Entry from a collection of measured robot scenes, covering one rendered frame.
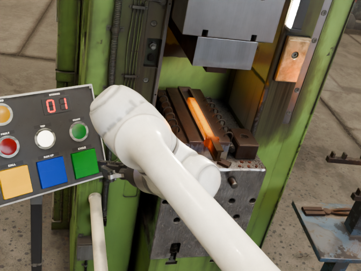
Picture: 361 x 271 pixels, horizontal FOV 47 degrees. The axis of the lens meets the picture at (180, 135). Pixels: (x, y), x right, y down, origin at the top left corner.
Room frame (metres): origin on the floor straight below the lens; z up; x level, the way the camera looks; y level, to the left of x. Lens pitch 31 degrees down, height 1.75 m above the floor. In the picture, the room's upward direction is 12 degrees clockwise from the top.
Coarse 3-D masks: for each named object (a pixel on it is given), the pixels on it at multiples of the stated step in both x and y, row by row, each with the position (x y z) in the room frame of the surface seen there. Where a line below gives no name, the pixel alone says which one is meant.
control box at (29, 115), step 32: (32, 96) 0.98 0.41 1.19; (64, 96) 1.04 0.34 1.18; (0, 128) 0.89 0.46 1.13; (32, 128) 0.94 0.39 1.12; (64, 128) 0.99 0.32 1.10; (0, 160) 0.85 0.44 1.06; (32, 160) 0.90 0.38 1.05; (64, 160) 0.95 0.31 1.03; (0, 192) 0.81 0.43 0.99; (32, 192) 0.85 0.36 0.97
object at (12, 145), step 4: (4, 140) 0.88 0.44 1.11; (8, 140) 0.88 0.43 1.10; (12, 140) 0.89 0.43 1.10; (0, 144) 0.87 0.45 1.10; (4, 144) 0.87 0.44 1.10; (8, 144) 0.88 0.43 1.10; (12, 144) 0.88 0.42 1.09; (16, 144) 0.89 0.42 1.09; (0, 148) 0.86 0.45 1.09; (4, 148) 0.87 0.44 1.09; (8, 148) 0.87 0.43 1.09; (12, 148) 0.88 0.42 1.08; (16, 148) 0.89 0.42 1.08; (4, 152) 0.86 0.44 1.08; (8, 152) 0.87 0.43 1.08; (12, 152) 0.87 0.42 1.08
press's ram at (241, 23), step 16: (176, 0) 1.34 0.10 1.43; (192, 0) 1.22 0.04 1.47; (208, 0) 1.24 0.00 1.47; (224, 0) 1.25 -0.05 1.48; (240, 0) 1.27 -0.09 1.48; (256, 0) 1.28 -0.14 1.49; (272, 0) 1.30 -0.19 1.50; (176, 16) 1.31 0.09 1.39; (192, 16) 1.22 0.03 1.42; (208, 16) 1.24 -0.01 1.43; (224, 16) 1.25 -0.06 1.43; (240, 16) 1.27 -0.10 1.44; (256, 16) 1.29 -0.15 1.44; (272, 16) 1.30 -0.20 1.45; (192, 32) 1.23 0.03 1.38; (208, 32) 1.24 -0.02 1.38; (224, 32) 1.26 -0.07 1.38; (240, 32) 1.28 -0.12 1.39; (256, 32) 1.29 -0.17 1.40; (272, 32) 1.31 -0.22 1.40
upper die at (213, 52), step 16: (176, 32) 1.46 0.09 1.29; (192, 48) 1.26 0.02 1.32; (208, 48) 1.25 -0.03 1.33; (224, 48) 1.26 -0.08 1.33; (240, 48) 1.28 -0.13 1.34; (256, 48) 1.30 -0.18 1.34; (192, 64) 1.23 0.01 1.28; (208, 64) 1.25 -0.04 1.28; (224, 64) 1.27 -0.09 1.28; (240, 64) 1.28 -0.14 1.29
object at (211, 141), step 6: (192, 102) 1.52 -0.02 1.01; (192, 108) 1.48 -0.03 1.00; (198, 108) 1.48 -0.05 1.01; (198, 114) 1.43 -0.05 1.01; (198, 120) 1.39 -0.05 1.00; (204, 120) 1.39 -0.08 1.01; (204, 126) 1.34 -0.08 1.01; (204, 132) 1.31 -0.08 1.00; (210, 132) 1.31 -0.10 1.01; (210, 138) 1.25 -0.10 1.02; (216, 138) 1.26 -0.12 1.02; (204, 144) 1.26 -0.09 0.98; (210, 144) 1.26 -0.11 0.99; (216, 144) 1.22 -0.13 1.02; (210, 150) 1.23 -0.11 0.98; (216, 150) 1.18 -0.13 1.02; (222, 150) 1.19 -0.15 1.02; (216, 156) 1.18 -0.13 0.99
